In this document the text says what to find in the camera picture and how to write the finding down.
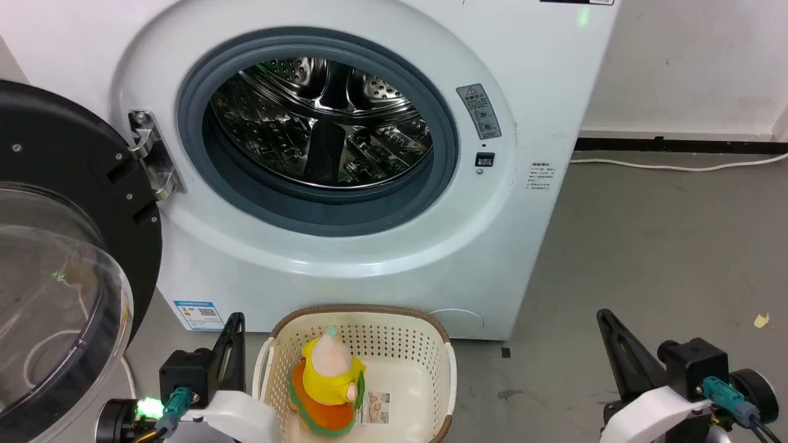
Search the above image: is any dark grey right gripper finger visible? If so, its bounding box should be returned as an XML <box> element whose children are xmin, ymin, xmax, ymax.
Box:
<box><xmin>595</xmin><ymin>308</ymin><xmax>669</xmax><ymax>402</ymax></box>

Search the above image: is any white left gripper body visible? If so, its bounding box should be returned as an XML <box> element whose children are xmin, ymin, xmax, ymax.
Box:
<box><xmin>182</xmin><ymin>389</ymin><xmax>283</xmax><ymax>443</ymax></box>

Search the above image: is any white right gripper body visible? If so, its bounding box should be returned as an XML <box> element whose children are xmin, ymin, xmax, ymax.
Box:
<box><xmin>601</xmin><ymin>384</ymin><xmax>716</xmax><ymax>443</ymax></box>

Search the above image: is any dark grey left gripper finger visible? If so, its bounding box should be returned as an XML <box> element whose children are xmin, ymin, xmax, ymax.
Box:
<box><xmin>209</xmin><ymin>312</ymin><xmax>246</xmax><ymax>396</ymax></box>

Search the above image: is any white front-load washing machine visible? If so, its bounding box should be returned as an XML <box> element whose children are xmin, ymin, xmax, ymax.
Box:
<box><xmin>0</xmin><ymin>0</ymin><xmax>621</xmax><ymax>341</ymax></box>

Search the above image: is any blue energy label sticker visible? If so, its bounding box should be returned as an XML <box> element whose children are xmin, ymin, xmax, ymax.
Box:
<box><xmin>173</xmin><ymin>300</ymin><xmax>226</xmax><ymax>332</ymax></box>

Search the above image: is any yellow orange plush toy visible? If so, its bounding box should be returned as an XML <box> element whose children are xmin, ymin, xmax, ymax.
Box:
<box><xmin>288</xmin><ymin>325</ymin><xmax>367</xmax><ymax>438</ymax></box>

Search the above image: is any paper label in basket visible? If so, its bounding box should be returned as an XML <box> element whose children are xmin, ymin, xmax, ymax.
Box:
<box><xmin>361</xmin><ymin>392</ymin><xmax>392</xmax><ymax>425</ymax></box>

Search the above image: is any grey rubber door gasket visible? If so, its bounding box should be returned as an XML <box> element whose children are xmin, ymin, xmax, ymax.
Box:
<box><xmin>177</xmin><ymin>26</ymin><xmax>460</xmax><ymax>237</ymax></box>

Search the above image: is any round filter cover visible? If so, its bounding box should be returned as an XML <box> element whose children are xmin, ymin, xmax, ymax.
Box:
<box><xmin>430</xmin><ymin>308</ymin><xmax>485</xmax><ymax>340</ymax></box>

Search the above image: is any cream perforated laundry basket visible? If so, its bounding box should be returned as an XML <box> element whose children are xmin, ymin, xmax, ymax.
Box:
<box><xmin>252</xmin><ymin>305</ymin><xmax>457</xmax><ymax>443</ymax></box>

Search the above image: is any small text label sticker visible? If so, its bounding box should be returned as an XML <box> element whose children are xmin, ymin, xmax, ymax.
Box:
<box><xmin>527</xmin><ymin>162</ymin><xmax>554</xmax><ymax>191</ymax></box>

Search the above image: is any metal door hinge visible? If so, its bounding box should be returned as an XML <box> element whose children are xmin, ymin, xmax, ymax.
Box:
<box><xmin>128</xmin><ymin>110</ymin><xmax>187</xmax><ymax>202</ymax></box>

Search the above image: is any black baseboard strip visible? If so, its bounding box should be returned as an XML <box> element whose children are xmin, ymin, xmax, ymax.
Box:
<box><xmin>574</xmin><ymin>137</ymin><xmax>788</xmax><ymax>154</ymax></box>

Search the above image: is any black washer door clear glass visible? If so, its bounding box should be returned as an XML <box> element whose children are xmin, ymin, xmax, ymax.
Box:
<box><xmin>0</xmin><ymin>80</ymin><xmax>163</xmax><ymax>443</ymax></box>

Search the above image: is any steel washer drum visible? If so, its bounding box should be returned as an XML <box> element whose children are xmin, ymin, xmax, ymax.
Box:
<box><xmin>210</xmin><ymin>57</ymin><xmax>434</xmax><ymax>190</ymax></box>

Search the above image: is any grey warning sticker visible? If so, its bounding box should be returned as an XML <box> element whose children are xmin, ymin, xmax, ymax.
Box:
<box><xmin>456</xmin><ymin>83</ymin><xmax>502</xmax><ymax>140</ymax></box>

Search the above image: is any teal left camera connector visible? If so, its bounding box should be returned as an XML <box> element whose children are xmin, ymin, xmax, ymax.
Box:
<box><xmin>154</xmin><ymin>386</ymin><xmax>193</xmax><ymax>439</ymax></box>

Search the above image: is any teal camera connector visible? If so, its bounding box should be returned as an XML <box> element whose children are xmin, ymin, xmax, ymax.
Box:
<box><xmin>702</xmin><ymin>376</ymin><xmax>763</xmax><ymax>429</ymax></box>
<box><xmin>154</xmin><ymin>386</ymin><xmax>193</xmax><ymax>439</ymax></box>

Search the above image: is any teal right camera connector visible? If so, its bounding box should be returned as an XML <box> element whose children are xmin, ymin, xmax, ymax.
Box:
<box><xmin>702</xmin><ymin>376</ymin><xmax>763</xmax><ymax>429</ymax></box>

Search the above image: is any thin white cable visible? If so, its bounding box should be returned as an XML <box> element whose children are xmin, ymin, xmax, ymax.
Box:
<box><xmin>119</xmin><ymin>354</ymin><xmax>137</xmax><ymax>401</ymax></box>

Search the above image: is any white power cable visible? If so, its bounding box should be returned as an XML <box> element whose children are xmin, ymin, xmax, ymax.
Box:
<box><xmin>570</xmin><ymin>151</ymin><xmax>788</xmax><ymax>172</ymax></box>

